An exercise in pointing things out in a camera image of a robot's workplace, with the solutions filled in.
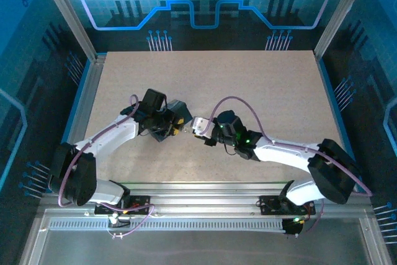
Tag dark blue patterned box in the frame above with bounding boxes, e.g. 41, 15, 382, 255
153, 99, 193, 143

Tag blue edge strip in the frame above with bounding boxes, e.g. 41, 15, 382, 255
318, 56, 367, 193
45, 58, 94, 193

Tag grey metal lower tray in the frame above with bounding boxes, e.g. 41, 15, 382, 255
18, 209, 393, 265

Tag black base connector housing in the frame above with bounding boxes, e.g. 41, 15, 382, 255
282, 217, 308, 236

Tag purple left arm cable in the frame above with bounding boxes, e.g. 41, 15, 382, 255
57, 94, 155, 238

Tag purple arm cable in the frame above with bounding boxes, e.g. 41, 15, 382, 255
206, 96, 373, 235
57, 94, 155, 238

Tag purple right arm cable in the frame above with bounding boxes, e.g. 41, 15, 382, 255
206, 96, 373, 235

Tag aluminium frame cross beam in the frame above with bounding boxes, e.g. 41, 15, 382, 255
38, 182, 375, 216

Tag aluminium side rail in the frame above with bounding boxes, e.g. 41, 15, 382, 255
51, 55, 108, 193

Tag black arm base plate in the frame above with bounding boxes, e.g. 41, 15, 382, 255
94, 195, 152, 215
259, 195, 316, 216

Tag slotted grey cable duct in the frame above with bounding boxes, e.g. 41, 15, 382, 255
48, 218, 288, 232

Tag aluminium frame post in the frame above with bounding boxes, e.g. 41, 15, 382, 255
313, 0, 375, 58
34, 0, 99, 63

